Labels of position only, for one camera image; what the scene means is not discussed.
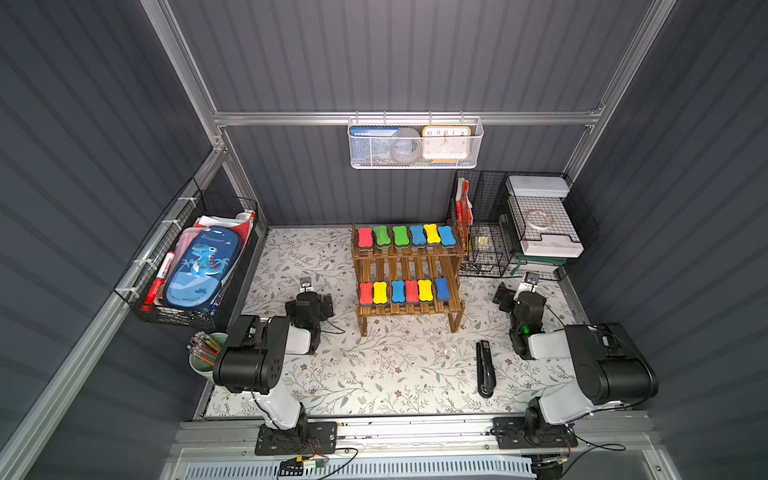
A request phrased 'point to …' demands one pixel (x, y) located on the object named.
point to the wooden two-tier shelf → (408, 270)
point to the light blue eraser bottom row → (398, 291)
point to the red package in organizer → (464, 207)
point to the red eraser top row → (365, 237)
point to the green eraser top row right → (401, 235)
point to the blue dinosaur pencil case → (206, 259)
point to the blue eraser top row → (447, 238)
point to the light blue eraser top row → (418, 236)
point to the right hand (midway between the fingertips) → (526, 287)
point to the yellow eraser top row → (431, 231)
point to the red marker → (158, 281)
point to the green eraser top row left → (381, 235)
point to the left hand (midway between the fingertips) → (311, 298)
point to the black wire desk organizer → (492, 250)
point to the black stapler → (485, 369)
